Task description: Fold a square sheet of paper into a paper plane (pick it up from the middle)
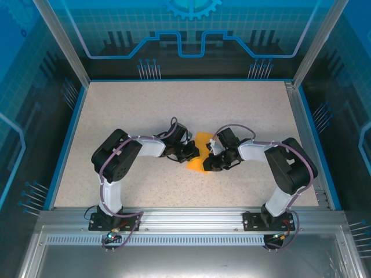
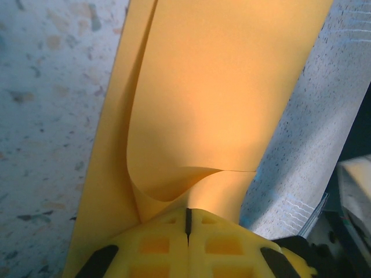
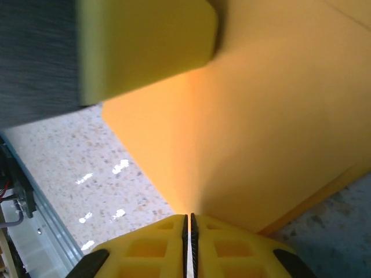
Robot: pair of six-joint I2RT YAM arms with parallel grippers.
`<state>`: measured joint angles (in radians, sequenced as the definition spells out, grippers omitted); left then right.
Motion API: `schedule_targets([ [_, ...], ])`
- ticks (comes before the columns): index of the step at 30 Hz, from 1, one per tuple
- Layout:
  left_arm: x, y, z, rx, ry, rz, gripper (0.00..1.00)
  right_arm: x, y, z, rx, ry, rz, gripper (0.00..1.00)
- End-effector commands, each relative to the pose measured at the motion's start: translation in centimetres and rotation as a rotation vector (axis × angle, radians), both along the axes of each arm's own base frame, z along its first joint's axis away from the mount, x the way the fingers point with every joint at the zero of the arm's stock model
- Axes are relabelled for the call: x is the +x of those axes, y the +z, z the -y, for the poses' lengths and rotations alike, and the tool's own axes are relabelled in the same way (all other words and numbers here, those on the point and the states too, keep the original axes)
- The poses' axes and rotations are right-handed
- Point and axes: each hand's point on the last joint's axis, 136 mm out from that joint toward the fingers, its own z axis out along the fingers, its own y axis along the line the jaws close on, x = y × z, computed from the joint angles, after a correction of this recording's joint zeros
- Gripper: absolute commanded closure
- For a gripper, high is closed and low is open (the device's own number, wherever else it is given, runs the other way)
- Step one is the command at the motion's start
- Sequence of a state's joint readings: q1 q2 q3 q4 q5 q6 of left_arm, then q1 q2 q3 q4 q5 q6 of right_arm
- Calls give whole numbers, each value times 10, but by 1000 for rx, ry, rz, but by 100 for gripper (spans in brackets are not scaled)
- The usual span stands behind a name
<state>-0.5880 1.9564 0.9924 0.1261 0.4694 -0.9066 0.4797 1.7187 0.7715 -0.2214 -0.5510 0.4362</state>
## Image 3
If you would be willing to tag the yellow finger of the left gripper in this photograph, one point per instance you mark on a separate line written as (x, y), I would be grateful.
(145, 43)

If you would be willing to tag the aluminium mounting rail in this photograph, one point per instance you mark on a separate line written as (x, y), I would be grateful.
(52, 226)

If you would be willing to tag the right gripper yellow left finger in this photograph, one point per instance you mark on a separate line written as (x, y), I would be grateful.
(145, 255)

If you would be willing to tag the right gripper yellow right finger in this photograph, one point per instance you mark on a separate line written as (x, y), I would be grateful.
(232, 255)

